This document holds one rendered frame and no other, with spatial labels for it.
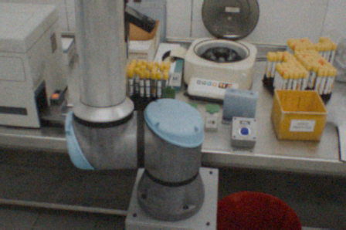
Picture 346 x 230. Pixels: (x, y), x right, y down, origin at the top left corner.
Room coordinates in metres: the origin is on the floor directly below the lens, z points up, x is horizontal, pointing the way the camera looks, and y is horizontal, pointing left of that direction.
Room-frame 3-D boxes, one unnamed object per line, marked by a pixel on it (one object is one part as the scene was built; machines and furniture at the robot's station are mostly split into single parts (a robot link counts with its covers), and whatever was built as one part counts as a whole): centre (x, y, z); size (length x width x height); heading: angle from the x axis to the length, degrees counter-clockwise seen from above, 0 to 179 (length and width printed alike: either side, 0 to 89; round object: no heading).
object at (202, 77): (1.37, -0.17, 0.94); 0.30 x 0.24 x 0.12; 165
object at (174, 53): (1.43, 0.00, 0.92); 0.24 x 0.12 x 0.10; 174
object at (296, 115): (1.09, -0.38, 0.93); 0.13 x 0.13 x 0.10; 89
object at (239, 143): (1.02, -0.21, 0.92); 0.13 x 0.07 x 0.08; 174
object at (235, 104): (1.13, -0.21, 0.92); 0.10 x 0.07 x 0.10; 76
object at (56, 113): (1.09, 0.33, 0.92); 0.21 x 0.07 x 0.05; 84
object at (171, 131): (0.69, 0.00, 1.12); 0.13 x 0.12 x 0.14; 95
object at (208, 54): (1.39, -0.17, 0.97); 0.15 x 0.15 x 0.07
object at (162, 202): (0.70, 0.00, 1.00); 0.15 x 0.15 x 0.10
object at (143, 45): (1.47, 0.19, 0.95); 0.29 x 0.25 x 0.15; 174
